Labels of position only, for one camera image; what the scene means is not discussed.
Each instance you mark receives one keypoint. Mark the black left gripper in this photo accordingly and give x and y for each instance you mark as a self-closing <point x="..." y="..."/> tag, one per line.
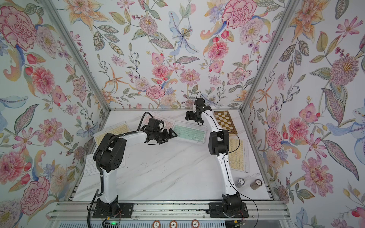
<point x="166" y="136"/>

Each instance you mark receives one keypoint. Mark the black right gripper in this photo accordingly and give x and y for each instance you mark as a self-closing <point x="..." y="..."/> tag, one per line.
<point x="191" y="116"/>

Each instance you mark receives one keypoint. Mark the mint green keyboard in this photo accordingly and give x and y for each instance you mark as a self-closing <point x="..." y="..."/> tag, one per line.
<point x="190" y="132"/>

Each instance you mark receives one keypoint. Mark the yellow keyboard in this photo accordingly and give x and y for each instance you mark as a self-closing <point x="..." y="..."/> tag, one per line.
<point x="239" y="155"/>
<point x="116" y="129"/>

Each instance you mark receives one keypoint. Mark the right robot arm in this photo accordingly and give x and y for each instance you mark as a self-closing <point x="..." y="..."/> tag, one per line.
<point x="218" y="146"/>

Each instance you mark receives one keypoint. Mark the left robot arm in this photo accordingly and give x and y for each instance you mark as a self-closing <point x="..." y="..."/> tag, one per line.
<point x="110" y="152"/>

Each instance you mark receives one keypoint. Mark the pink keyboard back left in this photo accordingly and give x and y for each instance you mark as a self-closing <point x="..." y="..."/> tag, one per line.
<point x="168" y="122"/>

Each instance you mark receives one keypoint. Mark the wooden chessboard box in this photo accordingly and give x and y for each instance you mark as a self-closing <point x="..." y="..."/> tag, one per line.
<point x="225" y="121"/>

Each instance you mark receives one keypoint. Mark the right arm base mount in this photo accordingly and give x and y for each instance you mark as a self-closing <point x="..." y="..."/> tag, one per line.
<point x="231" y="206"/>

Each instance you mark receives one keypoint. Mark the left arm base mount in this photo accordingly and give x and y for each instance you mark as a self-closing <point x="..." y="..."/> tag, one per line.
<point x="112" y="210"/>

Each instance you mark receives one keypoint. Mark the aluminium front rail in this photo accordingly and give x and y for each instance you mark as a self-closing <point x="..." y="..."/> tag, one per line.
<point x="173" y="210"/>

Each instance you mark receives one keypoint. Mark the aluminium frame post right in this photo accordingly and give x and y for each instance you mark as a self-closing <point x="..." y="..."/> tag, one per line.
<point x="267" y="57"/>

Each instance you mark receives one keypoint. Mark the aluminium frame post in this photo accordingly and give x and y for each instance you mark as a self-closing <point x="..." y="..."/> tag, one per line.
<point x="65" y="35"/>
<point x="267" y="57"/>

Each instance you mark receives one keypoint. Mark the aluminium frame post left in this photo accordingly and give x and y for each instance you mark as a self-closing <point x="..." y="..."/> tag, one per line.
<point x="65" y="35"/>

